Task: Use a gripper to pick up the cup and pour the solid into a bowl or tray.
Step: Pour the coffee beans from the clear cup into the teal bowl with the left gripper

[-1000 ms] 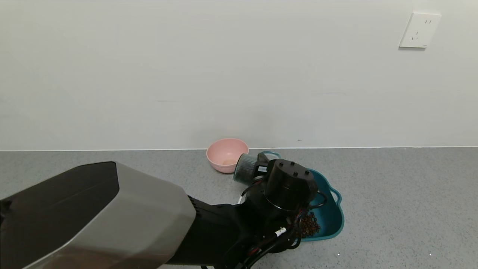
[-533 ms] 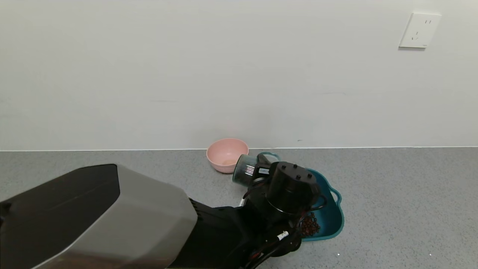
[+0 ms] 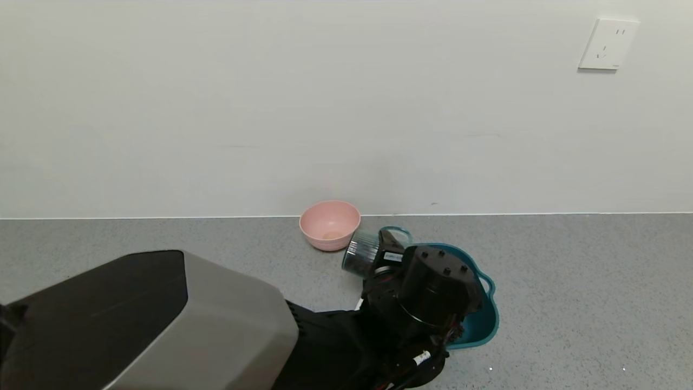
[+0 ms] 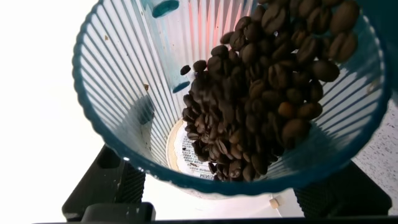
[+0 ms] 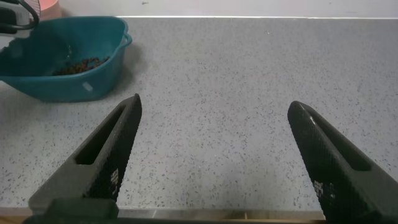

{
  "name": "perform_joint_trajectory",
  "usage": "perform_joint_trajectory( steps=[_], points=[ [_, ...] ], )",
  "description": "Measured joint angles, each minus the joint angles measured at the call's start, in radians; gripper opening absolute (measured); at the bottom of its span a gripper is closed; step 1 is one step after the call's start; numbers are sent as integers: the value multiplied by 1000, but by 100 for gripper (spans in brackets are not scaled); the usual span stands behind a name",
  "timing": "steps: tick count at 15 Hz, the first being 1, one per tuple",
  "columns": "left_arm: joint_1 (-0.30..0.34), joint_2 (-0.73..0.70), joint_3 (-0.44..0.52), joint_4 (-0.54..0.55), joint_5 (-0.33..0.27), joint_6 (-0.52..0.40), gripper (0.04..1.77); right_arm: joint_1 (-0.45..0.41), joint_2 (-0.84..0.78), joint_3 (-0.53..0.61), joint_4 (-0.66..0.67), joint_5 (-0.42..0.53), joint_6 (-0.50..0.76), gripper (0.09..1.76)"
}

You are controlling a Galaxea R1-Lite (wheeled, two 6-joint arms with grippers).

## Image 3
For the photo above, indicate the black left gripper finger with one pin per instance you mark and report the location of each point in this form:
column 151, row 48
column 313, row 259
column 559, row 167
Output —
column 391, row 242

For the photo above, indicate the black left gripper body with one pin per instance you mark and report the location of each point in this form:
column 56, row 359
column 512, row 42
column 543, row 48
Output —
column 392, row 254

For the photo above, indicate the ribbed translucent teal cup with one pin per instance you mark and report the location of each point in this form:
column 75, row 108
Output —
column 361, row 257

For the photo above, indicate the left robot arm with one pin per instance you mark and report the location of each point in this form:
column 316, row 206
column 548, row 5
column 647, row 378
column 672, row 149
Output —
column 162, row 325

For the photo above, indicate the pink ribbed bowl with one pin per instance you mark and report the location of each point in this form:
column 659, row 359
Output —
column 330, row 225

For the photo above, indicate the white wall socket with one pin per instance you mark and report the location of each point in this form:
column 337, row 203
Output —
column 609, row 44

